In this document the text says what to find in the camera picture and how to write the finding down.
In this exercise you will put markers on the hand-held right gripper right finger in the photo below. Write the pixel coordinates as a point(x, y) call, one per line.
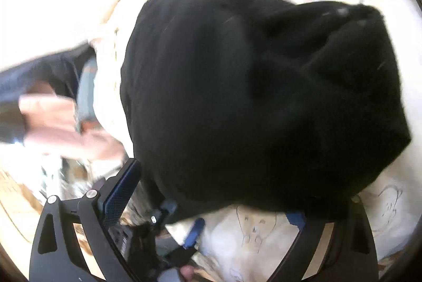
point(296, 219)

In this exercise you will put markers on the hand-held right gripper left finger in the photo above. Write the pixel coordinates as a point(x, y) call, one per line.
point(122, 193)

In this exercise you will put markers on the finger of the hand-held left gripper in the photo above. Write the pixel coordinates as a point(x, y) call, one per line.
point(166, 211)
point(195, 232)

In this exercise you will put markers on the black pants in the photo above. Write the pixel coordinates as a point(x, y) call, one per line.
point(247, 104)

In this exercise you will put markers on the person's left hand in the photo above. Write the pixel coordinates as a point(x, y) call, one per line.
point(188, 272)

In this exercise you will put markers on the cream printed duvet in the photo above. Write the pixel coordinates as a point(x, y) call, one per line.
point(263, 249)

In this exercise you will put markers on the pink curtain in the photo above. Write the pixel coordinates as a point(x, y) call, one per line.
point(49, 117)

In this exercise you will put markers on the teal orange cushion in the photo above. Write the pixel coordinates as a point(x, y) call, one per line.
point(86, 90)

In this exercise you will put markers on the dark cloth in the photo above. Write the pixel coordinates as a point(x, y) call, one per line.
point(43, 71)

